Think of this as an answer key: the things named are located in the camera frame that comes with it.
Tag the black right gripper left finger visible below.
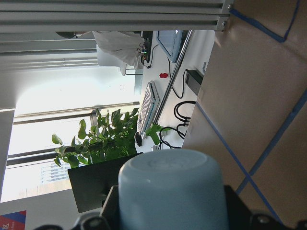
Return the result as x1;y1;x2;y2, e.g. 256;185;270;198
100;185;120;230

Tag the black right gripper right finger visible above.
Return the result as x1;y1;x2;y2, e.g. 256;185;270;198
224;185;252;230

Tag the light blue cup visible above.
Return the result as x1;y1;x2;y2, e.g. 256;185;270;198
118;149;229;230

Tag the black monitor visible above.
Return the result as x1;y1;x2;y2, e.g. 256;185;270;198
68;153;138;213

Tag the green potted plant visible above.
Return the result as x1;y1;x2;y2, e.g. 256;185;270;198
52;108;138;168

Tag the metal reacher grabber tool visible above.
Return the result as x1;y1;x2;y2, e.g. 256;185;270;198
145;30;194;146

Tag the white computer keyboard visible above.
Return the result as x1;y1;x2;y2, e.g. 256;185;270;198
137;81;160;139

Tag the black power adapter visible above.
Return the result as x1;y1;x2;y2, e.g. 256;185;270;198
185;69;203;95

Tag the person with glasses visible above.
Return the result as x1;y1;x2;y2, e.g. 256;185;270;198
55;30;144;70

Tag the left teach pendant tablet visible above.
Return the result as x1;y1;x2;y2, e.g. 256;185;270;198
156;30;188;63

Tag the aluminium frame post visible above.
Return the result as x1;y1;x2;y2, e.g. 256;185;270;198
0;0;233;33

